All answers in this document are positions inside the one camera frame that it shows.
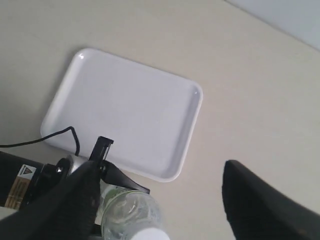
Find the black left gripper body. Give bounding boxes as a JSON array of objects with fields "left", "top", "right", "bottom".
[{"left": 88, "top": 136, "right": 114, "bottom": 163}]

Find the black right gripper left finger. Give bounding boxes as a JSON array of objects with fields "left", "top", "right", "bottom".
[{"left": 0, "top": 161, "right": 100, "bottom": 240}]

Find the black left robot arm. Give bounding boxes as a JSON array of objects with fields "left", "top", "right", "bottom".
[{"left": 0, "top": 136, "right": 150, "bottom": 210}]

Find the white bottle cap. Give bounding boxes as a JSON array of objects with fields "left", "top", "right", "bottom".
[{"left": 131, "top": 227, "right": 170, "bottom": 240}]

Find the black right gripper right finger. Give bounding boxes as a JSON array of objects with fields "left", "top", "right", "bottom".
[{"left": 221, "top": 160, "right": 320, "bottom": 240}]

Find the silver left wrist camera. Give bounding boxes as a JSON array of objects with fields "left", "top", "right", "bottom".
[{"left": 56, "top": 155, "right": 87, "bottom": 179}]

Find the white plastic tray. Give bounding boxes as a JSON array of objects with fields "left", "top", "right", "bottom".
[{"left": 40, "top": 48, "right": 203, "bottom": 183}]

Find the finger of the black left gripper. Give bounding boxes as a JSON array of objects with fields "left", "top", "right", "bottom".
[{"left": 101, "top": 160, "right": 150, "bottom": 194}]

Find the clear plastic drink bottle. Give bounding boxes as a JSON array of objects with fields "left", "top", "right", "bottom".
[{"left": 99, "top": 184, "right": 167, "bottom": 240}]

